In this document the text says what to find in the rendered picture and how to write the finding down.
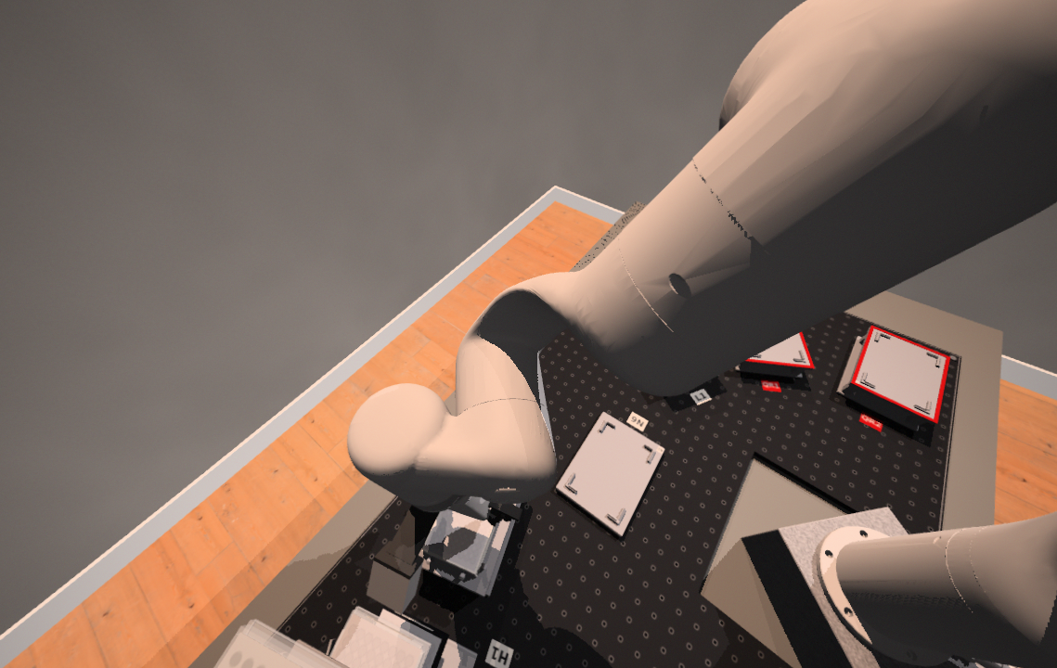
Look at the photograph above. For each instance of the beige microplate with label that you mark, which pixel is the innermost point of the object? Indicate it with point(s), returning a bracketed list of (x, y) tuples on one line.
[(257, 645), (368, 641)]

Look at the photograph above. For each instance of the beige rectangular nest with red border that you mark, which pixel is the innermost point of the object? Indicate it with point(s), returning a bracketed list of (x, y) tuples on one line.
[(890, 372)]

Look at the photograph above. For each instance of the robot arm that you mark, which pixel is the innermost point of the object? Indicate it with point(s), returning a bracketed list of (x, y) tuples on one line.
[(875, 140)]

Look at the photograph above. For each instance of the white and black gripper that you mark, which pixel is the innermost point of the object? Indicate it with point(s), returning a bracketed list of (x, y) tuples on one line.
[(473, 507)]

